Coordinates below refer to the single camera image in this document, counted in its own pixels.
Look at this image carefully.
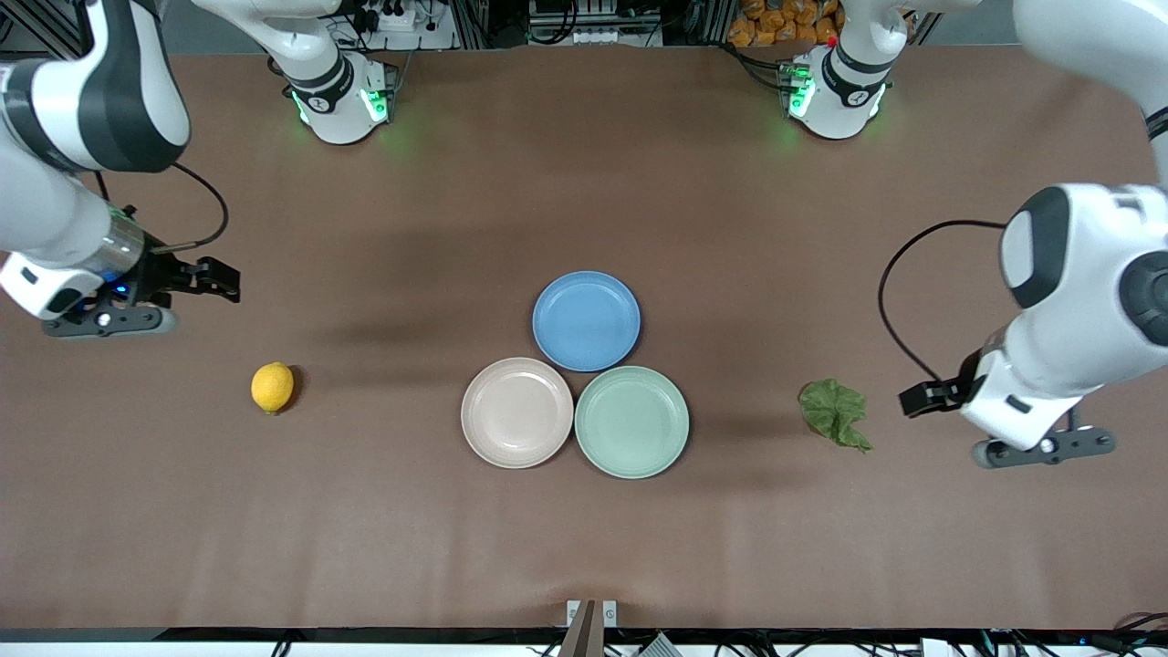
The mint green plate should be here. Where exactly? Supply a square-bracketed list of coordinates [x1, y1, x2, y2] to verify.
[574, 365, 691, 480]

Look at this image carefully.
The beige plate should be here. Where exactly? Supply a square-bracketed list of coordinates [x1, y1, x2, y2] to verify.
[461, 357, 575, 470]

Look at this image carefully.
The aluminium frame profile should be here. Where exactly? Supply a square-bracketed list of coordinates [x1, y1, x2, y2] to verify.
[0, 0, 88, 60]

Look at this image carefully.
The blue plate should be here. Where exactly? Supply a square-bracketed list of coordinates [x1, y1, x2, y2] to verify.
[532, 271, 641, 373]

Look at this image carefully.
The green lettuce leaf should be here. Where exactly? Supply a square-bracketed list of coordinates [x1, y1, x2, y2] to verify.
[798, 379, 874, 454]

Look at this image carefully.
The bag of oranges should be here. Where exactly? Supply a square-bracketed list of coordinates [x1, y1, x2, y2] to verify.
[727, 0, 845, 48]

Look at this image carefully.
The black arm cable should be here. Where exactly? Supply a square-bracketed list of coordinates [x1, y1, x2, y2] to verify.
[91, 162, 229, 252]
[878, 219, 1006, 389]

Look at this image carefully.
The white panel with plugs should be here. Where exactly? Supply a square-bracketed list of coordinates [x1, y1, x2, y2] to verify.
[328, 0, 457, 52]

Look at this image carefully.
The brown camera mount post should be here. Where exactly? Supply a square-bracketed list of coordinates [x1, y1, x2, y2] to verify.
[566, 600, 618, 657]

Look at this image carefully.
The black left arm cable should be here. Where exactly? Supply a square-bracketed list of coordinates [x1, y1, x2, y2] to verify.
[878, 219, 1006, 389]

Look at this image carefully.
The dark electronics rack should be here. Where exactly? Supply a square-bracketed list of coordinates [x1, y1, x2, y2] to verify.
[527, 0, 662, 47]

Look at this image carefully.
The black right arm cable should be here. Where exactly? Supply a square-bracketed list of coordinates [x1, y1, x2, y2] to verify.
[91, 162, 229, 252]

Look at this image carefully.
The yellow lemon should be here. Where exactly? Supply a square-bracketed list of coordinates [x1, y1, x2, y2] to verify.
[251, 361, 296, 416]

